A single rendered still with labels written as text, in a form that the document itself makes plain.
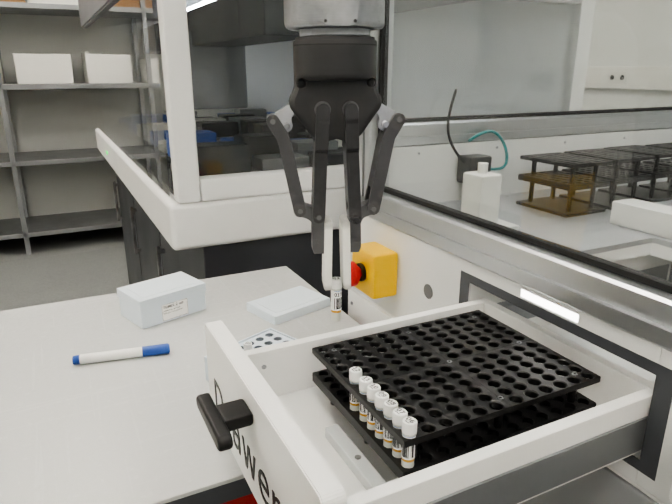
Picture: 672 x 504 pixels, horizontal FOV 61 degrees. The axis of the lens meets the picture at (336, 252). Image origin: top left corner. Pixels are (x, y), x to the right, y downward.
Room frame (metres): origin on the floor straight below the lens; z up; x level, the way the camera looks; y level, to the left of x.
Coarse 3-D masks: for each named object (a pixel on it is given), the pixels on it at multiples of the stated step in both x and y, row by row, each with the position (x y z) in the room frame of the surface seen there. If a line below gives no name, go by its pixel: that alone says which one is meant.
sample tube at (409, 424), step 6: (402, 420) 0.39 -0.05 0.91; (408, 420) 0.39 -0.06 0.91; (414, 420) 0.39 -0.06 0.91; (402, 426) 0.39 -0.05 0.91; (408, 426) 0.38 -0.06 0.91; (414, 426) 0.38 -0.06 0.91; (402, 432) 0.39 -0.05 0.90; (408, 432) 0.38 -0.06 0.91; (414, 432) 0.38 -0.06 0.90; (408, 438) 0.38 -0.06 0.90; (402, 450) 0.38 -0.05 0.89; (408, 450) 0.38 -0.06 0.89; (414, 450) 0.38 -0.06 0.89; (402, 456) 0.38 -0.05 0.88; (408, 456) 0.38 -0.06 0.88; (414, 456) 0.38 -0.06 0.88; (402, 462) 0.38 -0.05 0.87; (408, 462) 0.38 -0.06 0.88
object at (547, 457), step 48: (336, 336) 0.58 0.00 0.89; (528, 336) 0.60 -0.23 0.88; (288, 384) 0.55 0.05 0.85; (624, 384) 0.49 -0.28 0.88; (528, 432) 0.40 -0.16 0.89; (576, 432) 0.41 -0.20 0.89; (624, 432) 0.43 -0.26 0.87; (432, 480) 0.34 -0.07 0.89; (480, 480) 0.36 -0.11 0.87; (528, 480) 0.38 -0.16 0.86
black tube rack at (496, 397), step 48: (384, 336) 0.57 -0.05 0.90; (432, 336) 0.56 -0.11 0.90; (480, 336) 0.56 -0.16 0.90; (336, 384) 0.51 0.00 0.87; (384, 384) 0.46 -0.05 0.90; (432, 384) 0.46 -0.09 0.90; (480, 384) 0.46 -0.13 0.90; (528, 384) 0.46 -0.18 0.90; (576, 384) 0.46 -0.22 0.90; (432, 432) 0.39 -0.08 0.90; (480, 432) 0.43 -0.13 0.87
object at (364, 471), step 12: (336, 432) 0.46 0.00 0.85; (336, 444) 0.45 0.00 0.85; (348, 444) 0.44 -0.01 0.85; (348, 456) 0.43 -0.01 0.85; (360, 456) 0.42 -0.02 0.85; (360, 468) 0.41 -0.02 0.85; (372, 468) 0.41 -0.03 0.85; (360, 480) 0.41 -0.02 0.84; (372, 480) 0.39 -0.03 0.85; (384, 480) 0.39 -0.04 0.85
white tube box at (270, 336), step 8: (272, 328) 0.79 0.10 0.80; (256, 336) 0.77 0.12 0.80; (264, 336) 0.77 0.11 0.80; (272, 336) 0.77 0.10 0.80; (280, 336) 0.77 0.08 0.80; (288, 336) 0.77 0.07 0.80; (240, 344) 0.75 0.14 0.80; (256, 344) 0.75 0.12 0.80; (264, 344) 0.75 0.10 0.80; (272, 344) 0.75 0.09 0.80
